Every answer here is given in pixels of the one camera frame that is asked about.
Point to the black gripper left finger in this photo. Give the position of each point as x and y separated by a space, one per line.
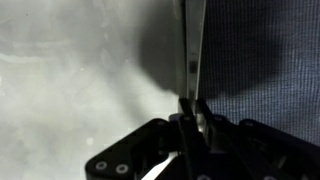
146 146

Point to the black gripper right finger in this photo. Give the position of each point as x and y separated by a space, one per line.
260 150

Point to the dark blue placemat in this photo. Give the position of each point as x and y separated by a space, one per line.
266 56

